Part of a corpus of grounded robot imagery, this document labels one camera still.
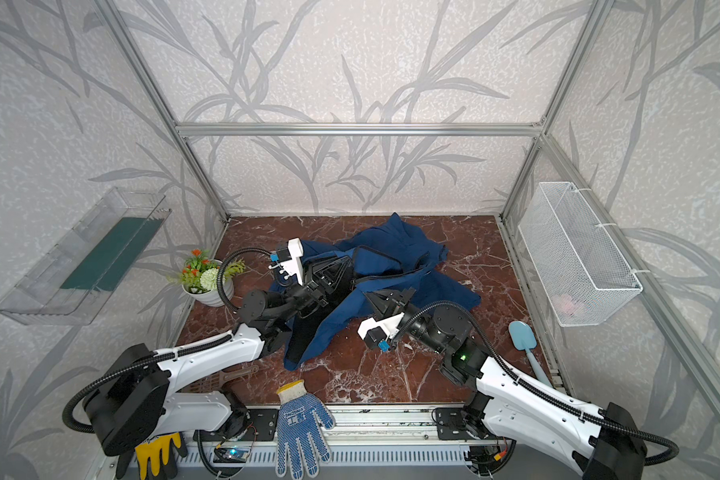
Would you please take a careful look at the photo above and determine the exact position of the blue zip-up jacket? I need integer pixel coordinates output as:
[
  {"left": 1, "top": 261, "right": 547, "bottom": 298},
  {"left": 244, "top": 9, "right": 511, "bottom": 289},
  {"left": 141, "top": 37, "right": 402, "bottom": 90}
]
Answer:
[{"left": 283, "top": 213, "right": 481, "bottom": 371}]

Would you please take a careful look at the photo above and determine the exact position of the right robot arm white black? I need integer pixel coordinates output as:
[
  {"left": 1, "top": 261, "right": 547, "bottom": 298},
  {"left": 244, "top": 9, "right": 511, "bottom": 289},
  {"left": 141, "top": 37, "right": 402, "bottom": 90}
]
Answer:
[{"left": 358, "top": 289, "right": 647, "bottom": 479}]

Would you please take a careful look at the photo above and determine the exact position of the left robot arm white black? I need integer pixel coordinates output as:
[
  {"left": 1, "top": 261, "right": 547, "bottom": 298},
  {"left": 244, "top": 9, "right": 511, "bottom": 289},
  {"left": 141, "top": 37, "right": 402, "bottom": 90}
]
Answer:
[{"left": 63, "top": 257, "right": 354, "bottom": 457}]

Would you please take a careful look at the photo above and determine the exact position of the potted artificial flowers white pot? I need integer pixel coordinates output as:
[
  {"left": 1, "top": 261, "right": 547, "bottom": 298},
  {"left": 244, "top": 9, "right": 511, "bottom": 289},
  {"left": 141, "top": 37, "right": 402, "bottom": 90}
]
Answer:
[{"left": 168, "top": 249, "right": 246, "bottom": 307}]

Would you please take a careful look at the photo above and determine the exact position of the light blue silicone spatula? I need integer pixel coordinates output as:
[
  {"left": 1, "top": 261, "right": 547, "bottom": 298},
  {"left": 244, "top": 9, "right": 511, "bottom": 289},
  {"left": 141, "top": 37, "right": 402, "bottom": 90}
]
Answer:
[{"left": 508, "top": 321, "right": 552, "bottom": 387}]

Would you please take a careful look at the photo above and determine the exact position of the blue dotted work glove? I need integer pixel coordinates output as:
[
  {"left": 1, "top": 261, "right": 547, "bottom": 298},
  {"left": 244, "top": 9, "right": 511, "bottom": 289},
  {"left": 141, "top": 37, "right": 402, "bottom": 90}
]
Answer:
[{"left": 275, "top": 380, "right": 335, "bottom": 479}]

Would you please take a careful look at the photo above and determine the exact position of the pink object in basket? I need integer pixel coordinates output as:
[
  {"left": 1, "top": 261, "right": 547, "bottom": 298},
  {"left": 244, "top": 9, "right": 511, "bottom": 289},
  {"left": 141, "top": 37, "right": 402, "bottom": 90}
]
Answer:
[{"left": 552, "top": 294, "right": 586, "bottom": 318}]

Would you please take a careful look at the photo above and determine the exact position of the green sponge mat in tray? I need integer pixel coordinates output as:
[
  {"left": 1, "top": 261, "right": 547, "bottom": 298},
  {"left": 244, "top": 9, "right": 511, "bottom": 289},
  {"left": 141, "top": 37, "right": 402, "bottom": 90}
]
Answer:
[{"left": 61, "top": 217, "right": 163, "bottom": 292}]

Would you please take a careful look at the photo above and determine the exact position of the yellow black work glove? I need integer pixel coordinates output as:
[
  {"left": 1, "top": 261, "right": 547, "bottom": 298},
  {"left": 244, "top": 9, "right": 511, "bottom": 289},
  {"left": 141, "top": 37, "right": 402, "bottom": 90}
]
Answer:
[{"left": 115, "top": 432, "right": 188, "bottom": 480}]

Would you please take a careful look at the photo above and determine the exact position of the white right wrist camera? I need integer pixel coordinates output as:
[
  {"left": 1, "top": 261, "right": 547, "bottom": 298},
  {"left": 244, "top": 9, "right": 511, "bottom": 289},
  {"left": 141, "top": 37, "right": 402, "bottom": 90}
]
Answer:
[{"left": 358, "top": 313, "right": 404, "bottom": 352}]

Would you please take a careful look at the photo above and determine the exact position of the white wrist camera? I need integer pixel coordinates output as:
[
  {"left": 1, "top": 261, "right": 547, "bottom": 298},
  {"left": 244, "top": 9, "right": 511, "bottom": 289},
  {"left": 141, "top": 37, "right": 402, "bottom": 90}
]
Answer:
[
  {"left": 269, "top": 238, "right": 305, "bottom": 287},
  {"left": 358, "top": 313, "right": 404, "bottom": 352}
]

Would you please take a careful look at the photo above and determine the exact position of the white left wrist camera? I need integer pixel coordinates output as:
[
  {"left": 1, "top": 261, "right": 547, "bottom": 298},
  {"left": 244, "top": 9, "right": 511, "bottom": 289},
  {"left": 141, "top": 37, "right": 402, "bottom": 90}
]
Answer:
[{"left": 269, "top": 238, "right": 305, "bottom": 287}]

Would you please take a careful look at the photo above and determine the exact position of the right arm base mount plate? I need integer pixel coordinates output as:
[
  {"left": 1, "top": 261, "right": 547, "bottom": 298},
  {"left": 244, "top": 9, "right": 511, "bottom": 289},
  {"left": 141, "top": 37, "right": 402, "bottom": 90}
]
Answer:
[{"left": 433, "top": 405, "right": 520, "bottom": 443}]

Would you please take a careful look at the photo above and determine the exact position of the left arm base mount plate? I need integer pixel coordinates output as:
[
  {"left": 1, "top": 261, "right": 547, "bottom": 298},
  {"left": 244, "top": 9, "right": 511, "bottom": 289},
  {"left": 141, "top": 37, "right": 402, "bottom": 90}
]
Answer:
[{"left": 227, "top": 408, "right": 279, "bottom": 443}]

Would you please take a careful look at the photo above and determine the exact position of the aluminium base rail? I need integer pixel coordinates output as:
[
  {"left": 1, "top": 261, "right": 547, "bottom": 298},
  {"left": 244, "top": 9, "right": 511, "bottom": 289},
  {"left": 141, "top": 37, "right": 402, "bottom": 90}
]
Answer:
[{"left": 95, "top": 403, "right": 613, "bottom": 480}]

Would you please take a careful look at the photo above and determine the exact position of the white wire mesh basket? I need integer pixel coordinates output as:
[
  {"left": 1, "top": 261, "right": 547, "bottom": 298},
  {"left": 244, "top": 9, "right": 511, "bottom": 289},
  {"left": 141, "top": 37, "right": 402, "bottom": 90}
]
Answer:
[{"left": 519, "top": 182, "right": 643, "bottom": 327}]

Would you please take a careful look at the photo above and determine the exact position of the left black corrugated cable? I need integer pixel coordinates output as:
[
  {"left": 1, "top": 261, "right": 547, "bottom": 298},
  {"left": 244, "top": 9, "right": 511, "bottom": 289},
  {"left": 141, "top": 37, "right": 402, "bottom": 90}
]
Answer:
[{"left": 61, "top": 247, "right": 277, "bottom": 434}]

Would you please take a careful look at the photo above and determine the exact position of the black corrugated cable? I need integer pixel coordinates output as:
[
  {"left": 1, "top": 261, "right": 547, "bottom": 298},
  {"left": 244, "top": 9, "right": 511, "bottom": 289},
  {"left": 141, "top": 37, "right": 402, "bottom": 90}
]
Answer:
[
  {"left": 395, "top": 299, "right": 680, "bottom": 466},
  {"left": 61, "top": 247, "right": 277, "bottom": 434}
]

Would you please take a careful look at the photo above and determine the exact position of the clear plastic wall tray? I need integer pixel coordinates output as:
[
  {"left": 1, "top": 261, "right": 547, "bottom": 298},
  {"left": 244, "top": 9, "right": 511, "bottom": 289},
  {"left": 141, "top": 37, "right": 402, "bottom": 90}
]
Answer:
[{"left": 0, "top": 187, "right": 171, "bottom": 326}]

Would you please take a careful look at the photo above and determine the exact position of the right black corrugated cable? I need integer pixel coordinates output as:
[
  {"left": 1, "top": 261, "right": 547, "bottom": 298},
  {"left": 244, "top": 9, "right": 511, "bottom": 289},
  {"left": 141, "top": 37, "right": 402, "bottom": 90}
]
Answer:
[{"left": 395, "top": 299, "right": 680, "bottom": 466}]

